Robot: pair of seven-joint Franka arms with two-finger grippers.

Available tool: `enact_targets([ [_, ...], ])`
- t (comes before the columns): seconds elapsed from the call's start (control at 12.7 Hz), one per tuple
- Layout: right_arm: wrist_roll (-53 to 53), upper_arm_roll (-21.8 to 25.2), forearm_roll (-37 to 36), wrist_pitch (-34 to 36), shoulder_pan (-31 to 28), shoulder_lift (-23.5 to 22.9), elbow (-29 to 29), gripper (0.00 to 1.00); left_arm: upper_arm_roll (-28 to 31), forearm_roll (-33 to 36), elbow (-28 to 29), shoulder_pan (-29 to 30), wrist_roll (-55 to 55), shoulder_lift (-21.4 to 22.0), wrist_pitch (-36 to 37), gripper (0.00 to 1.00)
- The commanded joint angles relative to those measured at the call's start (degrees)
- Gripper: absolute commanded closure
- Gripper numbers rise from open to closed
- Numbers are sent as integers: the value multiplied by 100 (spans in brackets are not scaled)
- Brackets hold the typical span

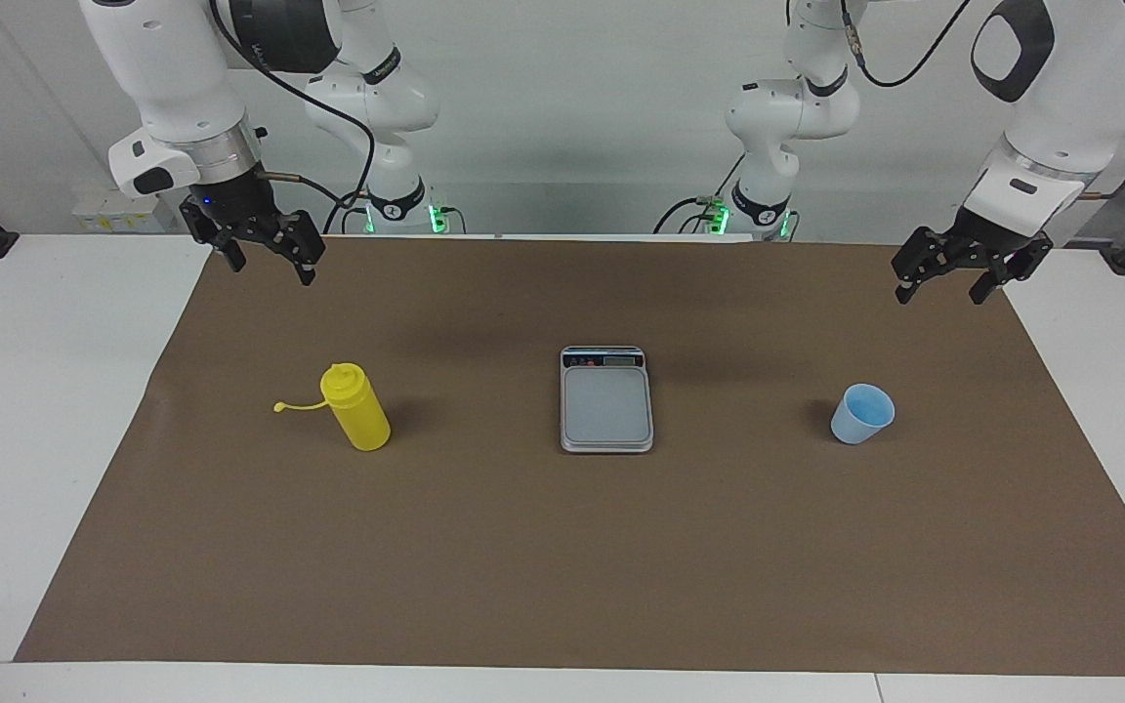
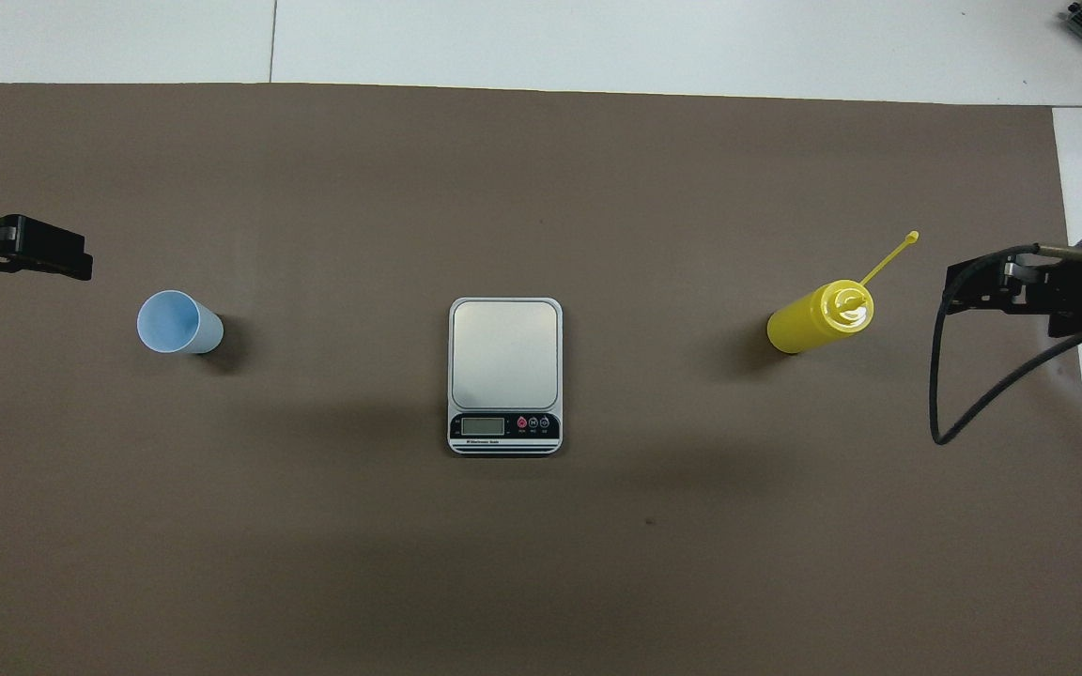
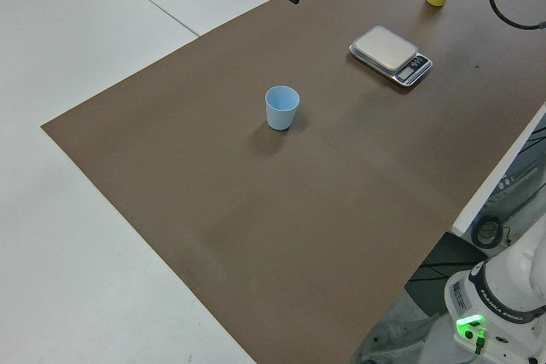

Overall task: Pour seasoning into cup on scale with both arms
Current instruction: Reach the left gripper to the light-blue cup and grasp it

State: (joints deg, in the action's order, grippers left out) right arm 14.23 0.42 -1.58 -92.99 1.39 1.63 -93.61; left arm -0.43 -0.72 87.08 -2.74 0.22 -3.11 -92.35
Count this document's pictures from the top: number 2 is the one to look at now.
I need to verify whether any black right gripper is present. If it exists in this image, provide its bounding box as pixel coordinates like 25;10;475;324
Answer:
945;253;1082;340

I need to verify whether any light blue plastic cup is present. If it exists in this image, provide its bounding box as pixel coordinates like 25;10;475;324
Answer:
136;289;224;356

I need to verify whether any yellow squeeze bottle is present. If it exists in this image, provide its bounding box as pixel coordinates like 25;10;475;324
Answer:
766;230;920;355

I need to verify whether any silver digital kitchen scale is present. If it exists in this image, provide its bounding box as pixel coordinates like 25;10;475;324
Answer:
447;297;564;457

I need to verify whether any brown paper table mat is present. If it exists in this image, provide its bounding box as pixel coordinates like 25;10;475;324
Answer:
0;83;1082;676

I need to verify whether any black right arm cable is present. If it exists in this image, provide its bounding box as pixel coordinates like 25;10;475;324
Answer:
929;242;1082;447

